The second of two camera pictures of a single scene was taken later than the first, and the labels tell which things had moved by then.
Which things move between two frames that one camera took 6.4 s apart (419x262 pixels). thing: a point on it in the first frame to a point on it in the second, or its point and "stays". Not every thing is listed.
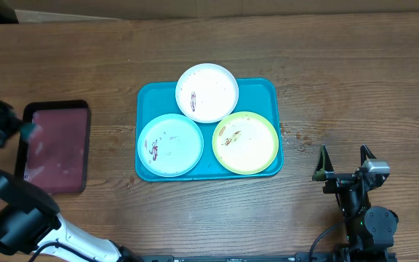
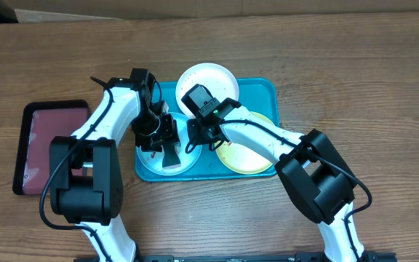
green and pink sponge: [30, 131] to [170, 159]
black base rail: [311, 256] stays
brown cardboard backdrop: [41, 11] stays
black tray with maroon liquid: [58, 157] stays
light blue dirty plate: [170, 145] stays
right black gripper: [337, 180] to [197, 139]
